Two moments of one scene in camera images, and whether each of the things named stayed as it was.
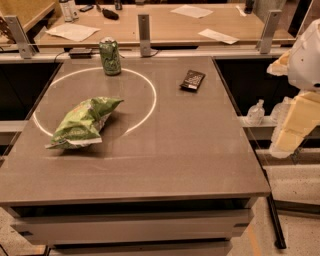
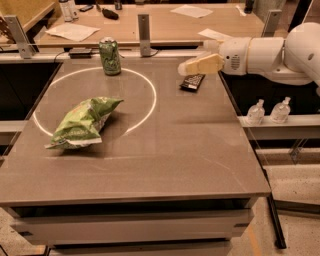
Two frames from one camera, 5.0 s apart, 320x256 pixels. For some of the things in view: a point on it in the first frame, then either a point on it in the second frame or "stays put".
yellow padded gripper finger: x=280 y=67 to x=230 y=55
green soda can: x=110 y=55 stays put
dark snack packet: x=192 y=81 stays put
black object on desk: x=110 y=14 stays put
